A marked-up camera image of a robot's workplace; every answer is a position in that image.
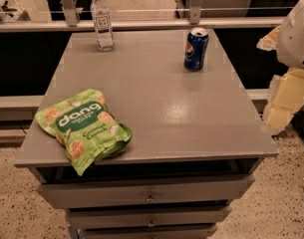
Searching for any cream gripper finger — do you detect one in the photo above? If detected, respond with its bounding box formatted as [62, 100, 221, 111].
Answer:
[256, 26, 280, 51]
[262, 68, 304, 135]

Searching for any blue pepsi can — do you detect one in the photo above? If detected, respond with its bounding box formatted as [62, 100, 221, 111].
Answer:
[184, 27, 209, 72]

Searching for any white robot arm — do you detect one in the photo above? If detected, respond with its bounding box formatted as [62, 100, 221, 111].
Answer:
[256, 0, 304, 135]

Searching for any green rice chip bag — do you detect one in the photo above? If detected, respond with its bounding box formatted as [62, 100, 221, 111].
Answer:
[35, 89, 133, 176]

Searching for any grey drawer cabinet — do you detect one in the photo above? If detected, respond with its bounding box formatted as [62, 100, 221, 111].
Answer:
[13, 29, 279, 239]

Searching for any clear plastic water bottle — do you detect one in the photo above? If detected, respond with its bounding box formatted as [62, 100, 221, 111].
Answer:
[91, 0, 114, 51]

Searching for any bottom grey drawer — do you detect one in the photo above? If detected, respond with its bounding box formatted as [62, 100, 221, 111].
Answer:
[84, 224, 217, 239]

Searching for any grey drawer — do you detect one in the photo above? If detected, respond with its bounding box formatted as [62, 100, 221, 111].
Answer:
[38, 174, 254, 209]
[67, 206, 231, 229]
[84, 224, 217, 239]

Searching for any middle grey drawer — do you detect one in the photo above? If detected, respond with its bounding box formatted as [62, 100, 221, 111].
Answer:
[67, 206, 231, 229]

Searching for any top grey drawer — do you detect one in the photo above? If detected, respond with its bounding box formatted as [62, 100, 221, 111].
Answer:
[38, 174, 254, 209]

